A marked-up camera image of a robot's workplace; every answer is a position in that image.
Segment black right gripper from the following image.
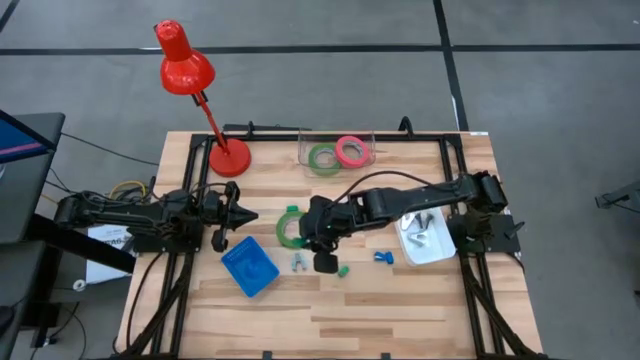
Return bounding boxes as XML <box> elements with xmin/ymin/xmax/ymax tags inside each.
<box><xmin>299</xmin><ymin>197</ymin><xmax>356</xmax><ymax>252</ymax></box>

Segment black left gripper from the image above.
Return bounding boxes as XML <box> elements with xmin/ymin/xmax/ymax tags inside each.
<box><xmin>202</xmin><ymin>180</ymin><xmax>259</xmax><ymax>237</ymax></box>

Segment green tape roll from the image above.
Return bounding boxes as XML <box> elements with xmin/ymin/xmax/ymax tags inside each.
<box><xmin>307</xmin><ymin>143</ymin><xmax>344</xmax><ymax>177</ymax></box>
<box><xmin>275</xmin><ymin>209</ymin><xmax>309</xmax><ymax>250</ymax></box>

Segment pink tape roll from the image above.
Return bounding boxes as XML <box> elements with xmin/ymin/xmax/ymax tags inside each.
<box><xmin>333</xmin><ymin>134</ymin><xmax>371</xmax><ymax>170</ymax></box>

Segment blue plastic basket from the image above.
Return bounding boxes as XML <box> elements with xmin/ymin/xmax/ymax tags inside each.
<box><xmin>220</xmin><ymin>235</ymin><xmax>281</xmax><ymax>299</ymax></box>

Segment red desk lamp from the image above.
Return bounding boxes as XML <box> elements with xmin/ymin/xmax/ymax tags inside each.
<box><xmin>153</xmin><ymin>18</ymin><xmax>253</xmax><ymax>179</ymax></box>

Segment clear plastic container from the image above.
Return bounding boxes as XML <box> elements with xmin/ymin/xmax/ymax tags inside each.
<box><xmin>297</xmin><ymin>130</ymin><xmax>377</xmax><ymax>174</ymax></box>

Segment white plastic tray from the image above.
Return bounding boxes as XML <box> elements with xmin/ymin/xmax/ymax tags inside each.
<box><xmin>393</xmin><ymin>205</ymin><xmax>458</xmax><ymax>268</ymax></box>

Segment white paper sheet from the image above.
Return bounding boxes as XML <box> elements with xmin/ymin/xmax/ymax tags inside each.
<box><xmin>84</xmin><ymin>223</ymin><xmax>137</xmax><ymax>286</ymax></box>

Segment laptop with blue screen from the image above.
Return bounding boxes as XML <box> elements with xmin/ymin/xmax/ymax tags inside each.
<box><xmin>0</xmin><ymin>108</ymin><xmax>57</xmax><ymax>165</ymax></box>

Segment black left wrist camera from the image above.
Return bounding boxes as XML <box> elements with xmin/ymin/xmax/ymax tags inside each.
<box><xmin>210</xmin><ymin>227</ymin><xmax>231</xmax><ymax>254</ymax></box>

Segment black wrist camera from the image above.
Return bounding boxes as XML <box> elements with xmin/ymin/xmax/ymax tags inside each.
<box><xmin>312</xmin><ymin>249</ymin><xmax>340</xmax><ymax>275</ymax></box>
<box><xmin>210</xmin><ymin>227</ymin><xmax>231</xmax><ymax>254</ymax></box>

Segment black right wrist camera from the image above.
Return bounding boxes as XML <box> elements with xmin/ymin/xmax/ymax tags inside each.
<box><xmin>312</xmin><ymin>249</ymin><xmax>340</xmax><ymax>275</ymax></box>

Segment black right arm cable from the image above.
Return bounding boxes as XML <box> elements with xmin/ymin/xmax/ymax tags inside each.
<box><xmin>332</xmin><ymin>169</ymin><xmax>454</xmax><ymax>206</ymax></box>

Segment black metal table frame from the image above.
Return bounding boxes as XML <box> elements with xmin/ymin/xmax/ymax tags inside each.
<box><xmin>113</xmin><ymin>115</ymin><xmax>551</xmax><ymax>360</ymax></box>

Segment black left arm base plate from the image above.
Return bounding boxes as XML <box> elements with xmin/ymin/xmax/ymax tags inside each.
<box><xmin>130</xmin><ymin>219</ymin><xmax>205</xmax><ymax>254</ymax></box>

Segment yellow cable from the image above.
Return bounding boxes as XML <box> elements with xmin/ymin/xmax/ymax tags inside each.
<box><xmin>108</xmin><ymin>179</ymin><xmax>148</xmax><ymax>200</ymax></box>

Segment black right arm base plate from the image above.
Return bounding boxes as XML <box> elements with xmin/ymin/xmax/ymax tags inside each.
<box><xmin>446</xmin><ymin>213</ymin><xmax>526</xmax><ymax>254</ymax></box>

